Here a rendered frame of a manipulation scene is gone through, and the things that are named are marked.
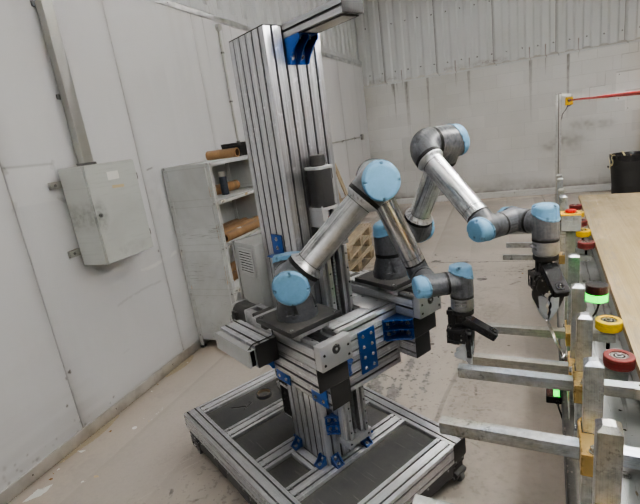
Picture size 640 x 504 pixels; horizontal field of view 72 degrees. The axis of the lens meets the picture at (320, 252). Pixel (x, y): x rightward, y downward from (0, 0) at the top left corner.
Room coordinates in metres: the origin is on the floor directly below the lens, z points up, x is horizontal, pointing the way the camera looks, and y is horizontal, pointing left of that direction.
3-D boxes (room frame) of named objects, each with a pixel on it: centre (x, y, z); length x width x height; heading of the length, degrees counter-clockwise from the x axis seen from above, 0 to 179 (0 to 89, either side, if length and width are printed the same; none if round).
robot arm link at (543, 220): (1.27, -0.67, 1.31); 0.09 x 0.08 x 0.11; 25
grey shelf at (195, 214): (3.87, 0.76, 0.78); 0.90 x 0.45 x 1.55; 157
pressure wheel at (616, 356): (1.15, -0.83, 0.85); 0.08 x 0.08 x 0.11
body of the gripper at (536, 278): (1.27, -0.68, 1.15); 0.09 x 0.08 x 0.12; 172
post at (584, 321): (1.01, -0.64, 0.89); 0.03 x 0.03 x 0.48; 62
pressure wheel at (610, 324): (1.37, -0.95, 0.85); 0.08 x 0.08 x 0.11
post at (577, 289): (1.23, -0.76, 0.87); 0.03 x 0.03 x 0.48; 62
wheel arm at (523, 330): (1.46, -0.77, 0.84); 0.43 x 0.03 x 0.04; 62
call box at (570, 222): (1.68, -1.00, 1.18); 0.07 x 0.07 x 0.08; 62
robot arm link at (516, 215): (1.35, -0.61, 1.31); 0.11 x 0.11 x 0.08; 25
